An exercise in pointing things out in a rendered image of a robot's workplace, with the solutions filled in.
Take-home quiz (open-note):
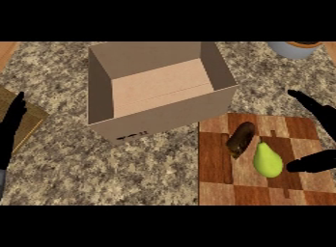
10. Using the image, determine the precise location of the green pear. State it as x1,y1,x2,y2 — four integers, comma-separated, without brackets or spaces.
252,136,284,178

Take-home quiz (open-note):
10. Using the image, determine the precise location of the open cardboard box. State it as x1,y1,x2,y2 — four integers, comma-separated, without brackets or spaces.
86,41,238,146

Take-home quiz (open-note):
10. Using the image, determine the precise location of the woven tan placemat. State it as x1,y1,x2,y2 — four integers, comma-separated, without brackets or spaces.
0,78,49,154

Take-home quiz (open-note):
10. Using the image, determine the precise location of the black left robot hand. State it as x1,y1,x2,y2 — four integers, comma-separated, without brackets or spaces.
0,91,27,172

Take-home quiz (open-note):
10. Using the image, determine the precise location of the dark brown oblong vegetable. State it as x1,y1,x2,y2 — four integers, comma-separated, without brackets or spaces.
225,121,256,159

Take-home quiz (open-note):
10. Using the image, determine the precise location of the checkered wooden cutting board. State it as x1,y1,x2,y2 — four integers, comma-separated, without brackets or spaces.
197,112,336,206

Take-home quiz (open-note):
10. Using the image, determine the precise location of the grey pot with brown rim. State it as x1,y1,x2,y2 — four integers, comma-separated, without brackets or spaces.
266,41,324,60

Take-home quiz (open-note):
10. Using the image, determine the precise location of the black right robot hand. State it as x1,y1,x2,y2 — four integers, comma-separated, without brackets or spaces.
284,89,336,174

